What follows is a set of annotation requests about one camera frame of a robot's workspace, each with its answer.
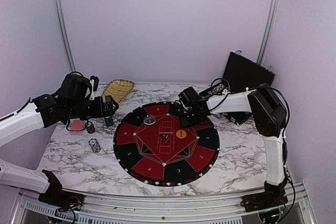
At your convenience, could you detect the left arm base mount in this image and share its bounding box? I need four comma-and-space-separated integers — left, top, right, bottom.
38, 169, 84, 208

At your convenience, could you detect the clear round dealer button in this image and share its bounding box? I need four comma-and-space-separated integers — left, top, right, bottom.
143, 115, 156, 126

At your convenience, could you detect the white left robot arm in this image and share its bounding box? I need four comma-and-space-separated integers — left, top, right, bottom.
1, 71, 119, 206

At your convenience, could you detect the round red black poker mat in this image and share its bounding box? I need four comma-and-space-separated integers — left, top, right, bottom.
113, 102, 220, 187

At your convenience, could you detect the aluminium wall post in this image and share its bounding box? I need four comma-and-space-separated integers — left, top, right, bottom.
257, 0, 280, 65
54, 0, 76, 71

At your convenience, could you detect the red playing card deck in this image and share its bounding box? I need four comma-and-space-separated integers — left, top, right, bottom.
70, 120, 86, 135

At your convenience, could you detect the woven bamboo tray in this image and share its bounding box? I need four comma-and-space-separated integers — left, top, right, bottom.
102, 79, 135, 104

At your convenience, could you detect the left aluminium wall post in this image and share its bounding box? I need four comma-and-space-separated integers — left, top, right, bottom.
54, 0, 76, 71

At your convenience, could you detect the orange round blind button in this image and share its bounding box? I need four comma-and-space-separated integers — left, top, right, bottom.
176, 130, 187, 139

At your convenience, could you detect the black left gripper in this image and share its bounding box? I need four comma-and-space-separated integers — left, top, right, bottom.
67, 95, 118, 121

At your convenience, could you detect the white black chip stack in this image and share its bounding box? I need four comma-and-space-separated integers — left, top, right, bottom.
88, 138, 101, 153

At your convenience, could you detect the black triangular button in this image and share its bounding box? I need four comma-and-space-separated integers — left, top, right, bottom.
160, 133, 171, 142

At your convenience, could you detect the aluminium front rail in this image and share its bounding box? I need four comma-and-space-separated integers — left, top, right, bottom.
8, 183, 316, 223

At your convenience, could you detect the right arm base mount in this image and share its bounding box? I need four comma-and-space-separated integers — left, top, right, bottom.
240, 178, 288, 212

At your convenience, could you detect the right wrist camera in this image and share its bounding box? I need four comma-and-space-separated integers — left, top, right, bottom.
178, 87, 201, 108

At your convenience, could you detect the black poker chip case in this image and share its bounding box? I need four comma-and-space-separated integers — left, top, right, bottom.
198, 51, 276, 126

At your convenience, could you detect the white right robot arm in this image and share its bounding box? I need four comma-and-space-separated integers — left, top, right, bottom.
178, 83, 289, 186

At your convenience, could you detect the right aluminium wall post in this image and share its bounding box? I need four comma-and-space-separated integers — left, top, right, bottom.
257, 0, 280, 65

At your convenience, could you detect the blue green chip stack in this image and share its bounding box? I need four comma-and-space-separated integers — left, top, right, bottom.
104, 116, 113, 127

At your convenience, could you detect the orange black chip stack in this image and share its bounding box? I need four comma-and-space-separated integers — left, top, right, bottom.
85, 121, 96, 134

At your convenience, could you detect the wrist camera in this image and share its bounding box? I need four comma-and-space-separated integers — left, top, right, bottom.
178, 87, 201, 108
88, 76, 99, 101

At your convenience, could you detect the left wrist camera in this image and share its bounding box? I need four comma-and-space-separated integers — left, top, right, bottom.
88, 76, 99, 101

